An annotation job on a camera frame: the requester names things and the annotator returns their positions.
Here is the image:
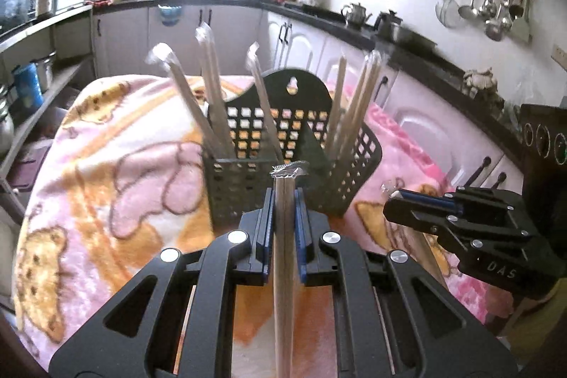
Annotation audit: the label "steel kettle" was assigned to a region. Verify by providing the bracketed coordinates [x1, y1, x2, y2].
[341, 2, 373, 29]

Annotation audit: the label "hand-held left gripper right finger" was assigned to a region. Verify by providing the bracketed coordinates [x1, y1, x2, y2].
[293, 187, 519, 378]

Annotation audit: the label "pale garlic bunch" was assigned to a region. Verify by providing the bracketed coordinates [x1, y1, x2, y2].
[463, 67, 497, 98]

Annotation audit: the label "metal storage shelf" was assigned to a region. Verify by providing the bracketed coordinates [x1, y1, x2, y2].
[0, 4, 95, 228]

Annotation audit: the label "white kitchen cabinets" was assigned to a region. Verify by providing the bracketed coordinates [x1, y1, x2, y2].
[91, 4, 523, 202]

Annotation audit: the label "black plastic utensil holder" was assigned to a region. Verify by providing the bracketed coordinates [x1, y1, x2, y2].
[201, 68, 384, 231]

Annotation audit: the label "steel pot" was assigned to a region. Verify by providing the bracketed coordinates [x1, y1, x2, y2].
[31, 52, 58, 91]

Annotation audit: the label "pink printed blanket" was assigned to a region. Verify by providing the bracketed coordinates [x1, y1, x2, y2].
[18, 72, 515, 378]

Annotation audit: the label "blue hanging bag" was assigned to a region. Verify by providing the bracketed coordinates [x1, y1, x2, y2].
[158, 5, 184, 27]

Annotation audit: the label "steel basin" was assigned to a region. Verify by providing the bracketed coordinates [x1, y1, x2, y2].
[390, 26, 437, 51]

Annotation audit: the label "row of hanging kitchen utensils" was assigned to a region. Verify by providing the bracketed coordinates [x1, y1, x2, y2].
[436, 0, 545, 45]

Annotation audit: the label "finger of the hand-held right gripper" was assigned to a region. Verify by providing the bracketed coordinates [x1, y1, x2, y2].
[383, 196, 524, 269]
[395, 187, 533, 236]

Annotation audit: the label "blue plastic container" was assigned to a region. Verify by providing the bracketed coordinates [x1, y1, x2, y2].
[12, 63, 44, 107]

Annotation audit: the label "dark teapot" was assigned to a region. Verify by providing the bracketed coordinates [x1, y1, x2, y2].
[374, 10, 404, 38]

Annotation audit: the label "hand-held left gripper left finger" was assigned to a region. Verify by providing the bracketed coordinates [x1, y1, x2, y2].
[49, 187, 274, 378]

